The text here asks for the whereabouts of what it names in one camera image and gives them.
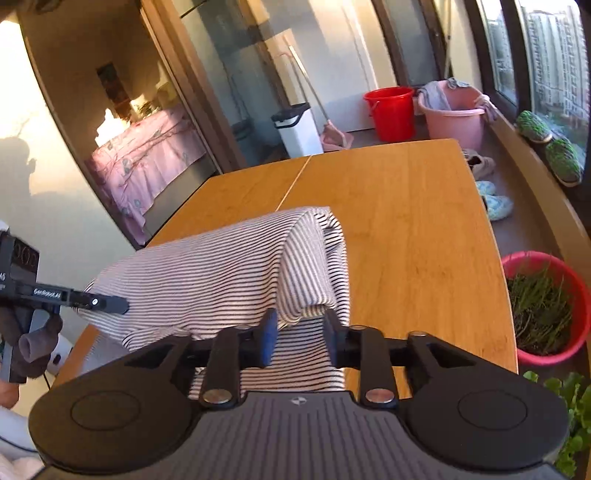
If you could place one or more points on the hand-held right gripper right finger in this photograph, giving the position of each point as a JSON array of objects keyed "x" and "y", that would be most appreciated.
[{"x": 331, "y": 337}]

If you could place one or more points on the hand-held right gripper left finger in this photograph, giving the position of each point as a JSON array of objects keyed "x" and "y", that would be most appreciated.
[{"x": 268, "y": 337}]

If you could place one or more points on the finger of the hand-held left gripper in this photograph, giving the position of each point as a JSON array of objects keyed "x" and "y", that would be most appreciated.
[{"x": 104, "y": 303}]

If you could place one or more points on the striped beige garment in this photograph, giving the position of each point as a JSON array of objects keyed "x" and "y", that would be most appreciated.
[{"x": 207, "y": 277}]

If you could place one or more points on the person's left hand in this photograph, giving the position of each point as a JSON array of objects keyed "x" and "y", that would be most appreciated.
[{"x": 39, "y": 339}]

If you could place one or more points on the bed with pink blanket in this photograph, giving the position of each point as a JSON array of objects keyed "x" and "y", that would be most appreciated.
[{"x": 147, "y": 161}]

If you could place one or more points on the pink broom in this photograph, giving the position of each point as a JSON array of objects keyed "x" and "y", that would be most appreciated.
[{"x": 333, "y": 138}]

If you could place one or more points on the white bin with black lid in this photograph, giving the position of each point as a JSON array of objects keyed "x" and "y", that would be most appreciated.
[{"x": 300, "y": 134}]

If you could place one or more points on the light blue slipper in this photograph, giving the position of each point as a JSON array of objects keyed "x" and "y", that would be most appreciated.
[
  {"x": 485, "y": 188},
  {"x": 498, "y": 207}
]

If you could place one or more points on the beige shoe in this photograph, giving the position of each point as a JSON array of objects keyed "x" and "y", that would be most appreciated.
[
  {"x": 485, "y": 168},
  {"x": 472, "y": 157}
]

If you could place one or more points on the red plastic bucket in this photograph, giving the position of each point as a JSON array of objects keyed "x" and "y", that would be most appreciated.
[{"x": 390, "y": 113}]

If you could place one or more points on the red basin with grass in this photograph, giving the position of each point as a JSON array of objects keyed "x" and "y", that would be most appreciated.
[{"x": 572, "y": 350}]

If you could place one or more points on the pink plastic basin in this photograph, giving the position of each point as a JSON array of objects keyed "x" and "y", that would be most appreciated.
[{"x": 455, "y": 127}]

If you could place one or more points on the green leafy plant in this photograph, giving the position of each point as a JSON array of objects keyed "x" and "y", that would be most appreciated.
[{"x": 577, "y": 406}]

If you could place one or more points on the grey cloth in basin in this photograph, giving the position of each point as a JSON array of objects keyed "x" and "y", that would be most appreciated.
[{"x": 434, "y": 94}]

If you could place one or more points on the pink cloth on basin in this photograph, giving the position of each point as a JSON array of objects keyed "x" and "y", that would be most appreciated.
[{"x": 488, "y": 107}]

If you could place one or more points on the green knit shoe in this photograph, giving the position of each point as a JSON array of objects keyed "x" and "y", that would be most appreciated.
[
  {"x": 533, "y": 127},
  {"x": 563, "y": 161}
]

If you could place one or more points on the mop pole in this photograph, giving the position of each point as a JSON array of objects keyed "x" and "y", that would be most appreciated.
[{"x": 447, "y": 41}]

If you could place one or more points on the dark window frame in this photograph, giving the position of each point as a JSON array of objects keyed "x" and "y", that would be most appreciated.
[{"x": 480, "y": 46}]

